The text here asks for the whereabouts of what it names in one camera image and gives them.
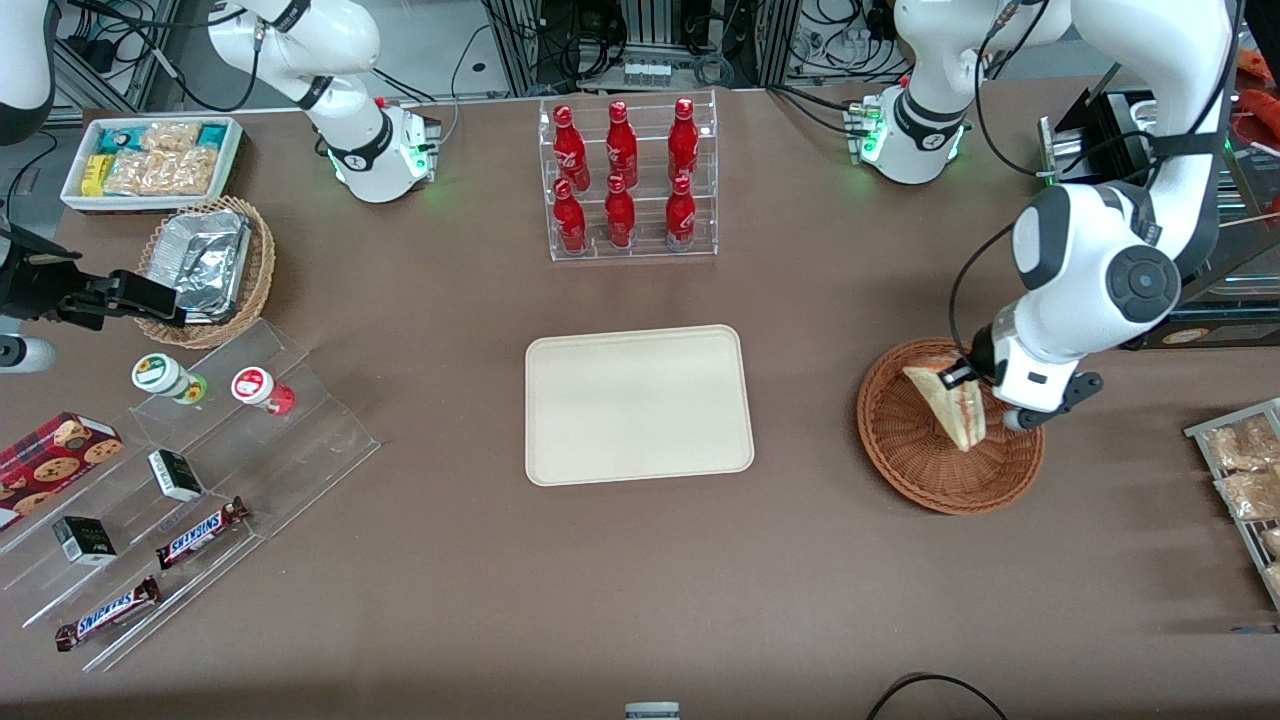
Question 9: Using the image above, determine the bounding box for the tray of packaged snacks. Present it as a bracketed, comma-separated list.
[1184, 398, 1280, 611]

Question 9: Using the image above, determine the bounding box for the triangular sandwich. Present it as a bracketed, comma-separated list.
[903, 365, 988, 453]

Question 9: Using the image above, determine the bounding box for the beige plastic tray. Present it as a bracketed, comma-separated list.
[525, 324, 755, 487]

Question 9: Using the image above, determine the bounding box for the clear acrylic bottle rack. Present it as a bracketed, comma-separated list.
[538, 88, 719, 263]

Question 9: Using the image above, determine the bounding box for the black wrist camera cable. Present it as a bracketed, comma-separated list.
[947, 224, 1017, 361]

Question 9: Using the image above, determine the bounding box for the red lid cup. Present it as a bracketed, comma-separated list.
[231, 366, 296, 416]

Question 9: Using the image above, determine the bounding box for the clear acrylic stepped display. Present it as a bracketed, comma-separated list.
[0, 318, 381, 673]

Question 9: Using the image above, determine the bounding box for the large clear cracker bag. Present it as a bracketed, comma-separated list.
[104, 148, 222, 197]

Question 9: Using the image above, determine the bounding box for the aluminium frame with cables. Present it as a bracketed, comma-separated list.
[482, 0, 901, 97]

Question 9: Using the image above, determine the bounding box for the black looped cable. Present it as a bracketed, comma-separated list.
[865, 673, 1011, 720]

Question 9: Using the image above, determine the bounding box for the clear bag of snacks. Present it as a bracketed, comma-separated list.
[1203, 415, 1280, 472]
[1214, 468, 1280, 522]

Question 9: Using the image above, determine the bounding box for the Snickers chocolate bar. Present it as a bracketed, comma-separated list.
[155, 497, 250, 571]
[55, 576, 162, 652]

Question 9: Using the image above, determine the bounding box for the right wrist white cylinder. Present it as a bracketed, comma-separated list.
[0, 335, 57, 374]

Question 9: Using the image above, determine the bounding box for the small black box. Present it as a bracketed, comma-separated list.
[148, 449, 205, 503]
[52, 516, 118, 567]

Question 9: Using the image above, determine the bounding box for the black food warmer machine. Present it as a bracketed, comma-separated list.
[1038, 18, 1280, 351]

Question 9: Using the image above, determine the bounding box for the aluminium foil container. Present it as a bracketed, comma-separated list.
[150, 210, 252, 324]

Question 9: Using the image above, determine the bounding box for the light tan wicker basket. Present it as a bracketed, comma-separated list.
[135, 196, 276, 350]

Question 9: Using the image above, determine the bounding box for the left wrist cylinder with bracket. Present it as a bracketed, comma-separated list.
[1003, 372, 1104, 433]

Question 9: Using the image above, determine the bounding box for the red plaid cookie box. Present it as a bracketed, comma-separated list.
[0, 412, 125, 531]

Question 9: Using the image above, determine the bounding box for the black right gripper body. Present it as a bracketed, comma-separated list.
[0, 228, 113, 331]

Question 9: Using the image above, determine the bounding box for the green lid cup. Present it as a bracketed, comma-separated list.
[131, 353, 209, 405]

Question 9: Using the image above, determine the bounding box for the white rectangular snack bin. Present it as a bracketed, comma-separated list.
[60, 116, 245, 213]

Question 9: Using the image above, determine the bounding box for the brown round wicker basket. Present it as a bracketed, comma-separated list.
[857, 337, 1046, 516]

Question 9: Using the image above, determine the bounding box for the red cola bottle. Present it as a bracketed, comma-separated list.
[604, 174, 638, 250]
[552, 178, 589, 254]
[605, 100, 639, 189]
[552, 104, 592, 191]
[665, 174, 698, 251]
[668, 97, 700, 187]

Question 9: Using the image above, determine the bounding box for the small clear cracker bag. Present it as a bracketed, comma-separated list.
[140, 121, 202, 154]

